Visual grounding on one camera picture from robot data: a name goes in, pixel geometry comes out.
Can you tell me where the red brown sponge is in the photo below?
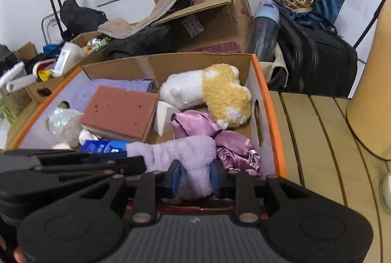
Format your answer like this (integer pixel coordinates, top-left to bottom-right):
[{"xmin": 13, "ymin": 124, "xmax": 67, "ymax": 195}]
[{"xmin": 80, "ymin": 86, "xmax": 160, "ymax": 143}]

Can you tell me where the small white box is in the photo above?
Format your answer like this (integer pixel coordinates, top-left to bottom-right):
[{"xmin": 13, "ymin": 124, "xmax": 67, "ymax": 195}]
[{"xmin": 54, "ymin": 43, "xmax": 87, "ymax": 78}]

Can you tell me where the yellow thermos jug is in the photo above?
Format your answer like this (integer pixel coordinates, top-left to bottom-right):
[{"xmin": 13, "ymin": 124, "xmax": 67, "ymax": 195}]
[{"xmin": 346, "ymin": 4, "xmax": 391, "ymax": 160}]

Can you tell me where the yellow white plush toy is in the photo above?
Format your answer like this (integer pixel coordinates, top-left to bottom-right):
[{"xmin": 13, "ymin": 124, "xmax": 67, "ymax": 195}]
[{"xmin": 159, "ymin": 64, "xmax": 252, "ymax": 130}]

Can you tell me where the person's left hand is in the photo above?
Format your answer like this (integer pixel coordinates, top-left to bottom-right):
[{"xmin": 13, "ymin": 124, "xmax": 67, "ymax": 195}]
[{"xmin": 13, "ymin": 245, "xmax": 27, "ymax": 263}]

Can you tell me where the metal folding stool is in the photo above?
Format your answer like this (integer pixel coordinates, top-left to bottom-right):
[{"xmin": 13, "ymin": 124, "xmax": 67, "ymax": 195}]
[{"xmin": 41, "ymin": 14, "xmax": 64, "ymax": 44}]

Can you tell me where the black pouch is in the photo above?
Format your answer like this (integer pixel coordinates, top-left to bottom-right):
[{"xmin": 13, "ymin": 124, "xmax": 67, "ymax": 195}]
[{"xmin": 104, "ymin": 25, "xmax": 173, "ymax": 60}]

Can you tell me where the black fabric bag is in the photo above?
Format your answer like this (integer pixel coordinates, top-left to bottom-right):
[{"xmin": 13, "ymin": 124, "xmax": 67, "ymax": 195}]
[{"xmin": 0, "ymin": 44, "xmax": 37, "ymax": 75}]

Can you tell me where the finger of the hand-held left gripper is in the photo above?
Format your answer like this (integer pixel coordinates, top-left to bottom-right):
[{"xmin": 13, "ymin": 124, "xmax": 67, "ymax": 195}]
[
  {"xmin": 3, "ymin": 149, "xmax": 93, "ymax": 164},
  {"xmin": 34, "ymin": 155, "xmax": 148, "ymax": 183}
]

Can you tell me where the water bottle blue lid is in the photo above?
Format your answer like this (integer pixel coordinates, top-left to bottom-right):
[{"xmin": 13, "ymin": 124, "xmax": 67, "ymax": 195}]
[{"xmin": 246, "ymin": 1, "xmax": 280, "ymax": 62}]

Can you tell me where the clear plastic bag bundle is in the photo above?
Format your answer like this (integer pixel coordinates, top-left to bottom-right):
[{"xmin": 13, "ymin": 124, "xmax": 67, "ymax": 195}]
[{"xmin": 46, "ymin": 108, "xmax": 100, "ymax": 150}]

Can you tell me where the small brown cardboard box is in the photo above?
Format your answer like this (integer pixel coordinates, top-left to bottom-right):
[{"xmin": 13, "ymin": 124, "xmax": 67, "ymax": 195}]
[{"xmin": 24, "ymin": 32, "xmax": 108, "ymax": 103}]

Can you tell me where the black suitcase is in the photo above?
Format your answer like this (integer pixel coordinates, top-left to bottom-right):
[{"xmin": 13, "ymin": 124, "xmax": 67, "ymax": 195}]
[{"xmin": 269, "ymin": 11, "xmax": 358, "ymax": 97}]

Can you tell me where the white wedge sponge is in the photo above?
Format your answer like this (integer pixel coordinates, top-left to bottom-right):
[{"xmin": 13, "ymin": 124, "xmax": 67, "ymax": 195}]
[{"xmin": 153, "ymin": 101, "xmax": 182, "ymax": 137}]

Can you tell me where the black trolley bag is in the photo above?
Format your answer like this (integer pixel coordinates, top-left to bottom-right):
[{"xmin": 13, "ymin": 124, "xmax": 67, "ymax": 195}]
[{"xmin": 59, "ymin": 0, "xmax": 108, "ymax": 36}]

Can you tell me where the large brown cardboard box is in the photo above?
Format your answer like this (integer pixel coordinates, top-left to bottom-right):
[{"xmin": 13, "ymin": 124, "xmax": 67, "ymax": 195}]
[{"xmin": 151, "ymin": 0, "xmax": 255, "ymax": 55}]

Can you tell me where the purple towel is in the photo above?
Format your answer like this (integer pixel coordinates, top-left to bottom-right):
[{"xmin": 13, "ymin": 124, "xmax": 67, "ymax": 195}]
[{"xmin": 72, "ymin": 77, "xmax": 155, "ymax": 113}]

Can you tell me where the green liquid pump bottle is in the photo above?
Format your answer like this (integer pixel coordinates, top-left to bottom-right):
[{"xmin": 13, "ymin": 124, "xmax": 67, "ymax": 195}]
[{"xmin": 0, "ymin": 63, "xmax": 25, "ymax": 125}]

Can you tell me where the blue packet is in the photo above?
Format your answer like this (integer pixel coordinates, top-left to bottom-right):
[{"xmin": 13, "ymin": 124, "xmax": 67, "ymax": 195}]
[{"xmin": 80, "ymin": 140, "xmax": 132, "ymax": 160}]

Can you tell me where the beige cloth mat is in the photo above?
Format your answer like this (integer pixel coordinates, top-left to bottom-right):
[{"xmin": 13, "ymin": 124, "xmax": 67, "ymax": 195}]
[{"xmin": 98, "ymin": 0, "xmax": 201, "ymax": 40}]

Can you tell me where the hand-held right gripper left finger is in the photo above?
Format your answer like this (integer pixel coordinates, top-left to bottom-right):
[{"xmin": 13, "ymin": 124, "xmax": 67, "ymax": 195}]
[{"xmin": 80, "ymin": 160, "xmax": 181, "ymax": 226}]

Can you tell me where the lilac fluffy cloth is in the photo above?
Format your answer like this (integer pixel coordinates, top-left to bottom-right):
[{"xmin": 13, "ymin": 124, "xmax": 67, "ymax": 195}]
[{"xmin": 126, "ymin": 135, "xmax": 218, "ymax": 200}]

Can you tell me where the red cardboard box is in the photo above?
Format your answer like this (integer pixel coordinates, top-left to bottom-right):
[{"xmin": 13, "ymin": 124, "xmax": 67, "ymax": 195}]
[{"xmin": 6, "ymin": 53, "xmax": 288, "ymax": 212}]

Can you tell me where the pink satin cloth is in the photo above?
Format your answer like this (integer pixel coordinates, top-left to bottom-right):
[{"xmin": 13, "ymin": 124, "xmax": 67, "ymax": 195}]
[{"xmin": 170, "ymin": 110, "xmax": 262, "ymax": 178}]

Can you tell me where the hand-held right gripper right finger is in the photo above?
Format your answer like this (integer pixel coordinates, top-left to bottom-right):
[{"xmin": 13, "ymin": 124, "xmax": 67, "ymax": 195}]
[{"xmin": 210, "ymin": 162, "xmax": 310, "ymax": 226}]

